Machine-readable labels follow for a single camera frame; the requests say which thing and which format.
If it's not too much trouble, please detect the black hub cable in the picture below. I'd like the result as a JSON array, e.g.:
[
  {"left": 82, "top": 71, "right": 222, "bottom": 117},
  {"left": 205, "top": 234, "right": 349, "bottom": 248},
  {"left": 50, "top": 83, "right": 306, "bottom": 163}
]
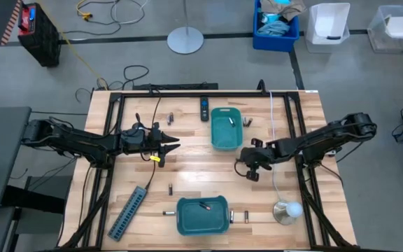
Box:
[{"left": 145, "top": 90, "right": 163, "bottom": 190}]

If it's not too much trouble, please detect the grey round stand base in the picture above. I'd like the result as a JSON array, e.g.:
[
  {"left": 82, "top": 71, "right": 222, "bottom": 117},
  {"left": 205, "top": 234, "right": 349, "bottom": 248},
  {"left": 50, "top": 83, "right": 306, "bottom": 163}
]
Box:
[{"left": 167, "top": 0, "right": 205, "bottom": 55}]

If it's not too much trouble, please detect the black power strip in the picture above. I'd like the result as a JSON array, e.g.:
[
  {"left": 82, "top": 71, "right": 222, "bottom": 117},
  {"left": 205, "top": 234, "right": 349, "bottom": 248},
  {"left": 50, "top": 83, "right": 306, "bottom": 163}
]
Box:
[{"left": 132, "top": 82, "right": 219, "bottom": 91}]

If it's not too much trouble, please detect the yellow extension cord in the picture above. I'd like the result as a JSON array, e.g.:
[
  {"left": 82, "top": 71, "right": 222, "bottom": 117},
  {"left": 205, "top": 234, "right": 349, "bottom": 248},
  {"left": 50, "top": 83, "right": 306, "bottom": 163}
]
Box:
[{"left": 35, "top": 0, "right": 108, "bottom": 90}]

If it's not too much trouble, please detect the grey multi-port USB hub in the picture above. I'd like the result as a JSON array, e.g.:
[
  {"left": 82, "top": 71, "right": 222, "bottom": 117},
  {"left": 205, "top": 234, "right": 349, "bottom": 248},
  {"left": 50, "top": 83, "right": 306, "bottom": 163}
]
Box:
[{"left": 107, "top": 185, "right": 148, "bottom": 242}]

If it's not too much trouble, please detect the white floor cable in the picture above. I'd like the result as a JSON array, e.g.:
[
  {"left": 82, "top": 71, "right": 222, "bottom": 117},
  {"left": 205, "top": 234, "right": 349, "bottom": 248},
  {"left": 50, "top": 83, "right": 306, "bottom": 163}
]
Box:
[{"left": 112, "top": 0, "right": 150, "bottom": 25}]

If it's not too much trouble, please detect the teal plastic bin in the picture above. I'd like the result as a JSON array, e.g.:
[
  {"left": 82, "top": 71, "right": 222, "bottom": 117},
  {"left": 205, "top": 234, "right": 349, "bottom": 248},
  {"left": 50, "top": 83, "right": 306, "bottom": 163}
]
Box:
[
  {"left": 176, "top": 195, "right": 231, "bottom": 237},
  {"left": 210, "top": 106, "right": 244, "bottom": 152}
]

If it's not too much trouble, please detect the white globe lamp metal base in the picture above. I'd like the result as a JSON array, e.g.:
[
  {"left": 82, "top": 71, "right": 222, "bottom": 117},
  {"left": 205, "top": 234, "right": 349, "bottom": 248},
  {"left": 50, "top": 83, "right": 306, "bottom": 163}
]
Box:
[{"left": 272, "top": 199, "right": 304, "bottom": 226}]

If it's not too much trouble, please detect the black metal table frame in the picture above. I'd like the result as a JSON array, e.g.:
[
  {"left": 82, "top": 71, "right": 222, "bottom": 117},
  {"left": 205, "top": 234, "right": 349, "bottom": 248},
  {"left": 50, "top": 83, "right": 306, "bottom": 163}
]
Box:
[{"left": 59, "top": 89, "right": 360, "bottom": 252}]

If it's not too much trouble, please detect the black floor cable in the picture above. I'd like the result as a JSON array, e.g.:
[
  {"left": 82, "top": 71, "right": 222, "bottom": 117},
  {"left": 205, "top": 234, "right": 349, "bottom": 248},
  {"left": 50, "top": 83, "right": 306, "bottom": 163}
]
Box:
[
  {"left": 61, "top": 0, "right": 124, "bottom": 36},
  {"left": 74, "top": 64, "right": 150, "bottom": 104}
]

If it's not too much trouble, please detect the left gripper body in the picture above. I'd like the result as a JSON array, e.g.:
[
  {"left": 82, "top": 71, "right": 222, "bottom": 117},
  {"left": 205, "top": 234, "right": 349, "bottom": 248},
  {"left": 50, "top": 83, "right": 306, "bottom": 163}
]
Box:
[{"left": 121, "top": 124, "right": 166, "bottom": 168}]

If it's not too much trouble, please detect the black desk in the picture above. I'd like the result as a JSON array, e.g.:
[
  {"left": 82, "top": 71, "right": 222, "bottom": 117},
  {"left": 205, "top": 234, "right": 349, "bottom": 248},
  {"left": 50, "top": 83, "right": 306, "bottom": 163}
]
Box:
[{"left": 0, "top": 106, "right": 33, "bottom": 214}]

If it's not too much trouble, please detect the black remote control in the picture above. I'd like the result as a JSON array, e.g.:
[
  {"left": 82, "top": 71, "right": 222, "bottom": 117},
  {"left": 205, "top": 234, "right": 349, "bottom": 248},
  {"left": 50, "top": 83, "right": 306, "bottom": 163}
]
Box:
[{"left": 200, "top": 95, "right": 211, "bottom": 123}]

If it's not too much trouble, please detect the white plastic bin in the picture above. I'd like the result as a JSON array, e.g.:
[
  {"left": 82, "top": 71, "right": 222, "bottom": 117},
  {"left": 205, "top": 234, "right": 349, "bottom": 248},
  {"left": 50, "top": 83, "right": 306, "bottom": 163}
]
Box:
[{"left": 304, "top": 2, "right": 351, "bottom": 54}]

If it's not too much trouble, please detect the black red tool case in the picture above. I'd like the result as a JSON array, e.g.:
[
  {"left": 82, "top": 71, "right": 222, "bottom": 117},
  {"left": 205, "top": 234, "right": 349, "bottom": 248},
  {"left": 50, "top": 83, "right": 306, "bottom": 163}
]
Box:
[{"left": 17, "top": 1, "right": 62, "bottom": 68}]

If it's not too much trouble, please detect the white cardboard box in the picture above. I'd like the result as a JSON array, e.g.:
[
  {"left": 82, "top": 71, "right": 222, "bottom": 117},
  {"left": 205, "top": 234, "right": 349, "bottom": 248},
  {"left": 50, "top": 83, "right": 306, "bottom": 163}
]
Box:
[{"left": 385, "top": 15, "right": 403, "bottom": 39}]

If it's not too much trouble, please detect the clear plastic bin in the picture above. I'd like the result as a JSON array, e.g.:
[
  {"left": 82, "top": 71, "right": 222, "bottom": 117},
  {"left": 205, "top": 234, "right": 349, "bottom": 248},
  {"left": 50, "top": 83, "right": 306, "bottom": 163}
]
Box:
[{"left": 367, "top": 4, "right": 403, "bottom": 55}]

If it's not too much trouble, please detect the blue grey cloth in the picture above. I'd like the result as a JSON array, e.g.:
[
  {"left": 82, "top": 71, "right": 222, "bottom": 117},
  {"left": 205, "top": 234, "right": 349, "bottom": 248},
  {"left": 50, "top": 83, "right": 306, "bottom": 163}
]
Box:
[{"left": 257, "top": 12, "right": 290, "bottom": 38}]

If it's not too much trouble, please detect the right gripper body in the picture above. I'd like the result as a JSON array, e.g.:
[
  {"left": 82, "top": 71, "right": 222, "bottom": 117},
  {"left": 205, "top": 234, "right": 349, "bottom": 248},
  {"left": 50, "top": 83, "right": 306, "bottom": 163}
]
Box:
[{"left": 240, "top": 141, "right": 276, "bottom": 169}]

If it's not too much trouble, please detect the blue plastic bin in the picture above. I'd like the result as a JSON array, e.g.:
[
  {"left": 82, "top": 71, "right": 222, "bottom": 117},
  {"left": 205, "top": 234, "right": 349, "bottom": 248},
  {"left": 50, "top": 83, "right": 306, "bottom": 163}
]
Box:
[{"left": 252, "top": 0, "right": 300, "bottom": 53}]

